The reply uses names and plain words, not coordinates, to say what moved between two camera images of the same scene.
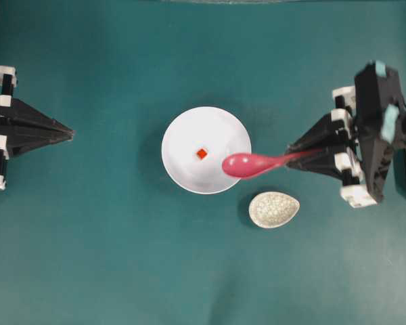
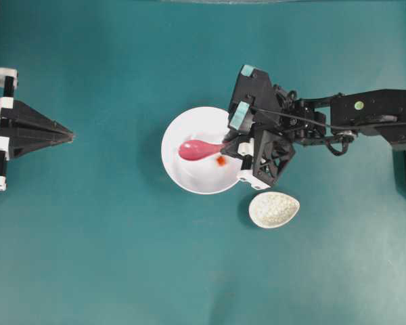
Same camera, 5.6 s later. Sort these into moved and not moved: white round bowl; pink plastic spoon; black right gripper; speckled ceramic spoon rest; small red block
Moved: small red block; pink plastic spoon; black right gripper
Not moved: white round bowl; speckled ceramic spoon rest
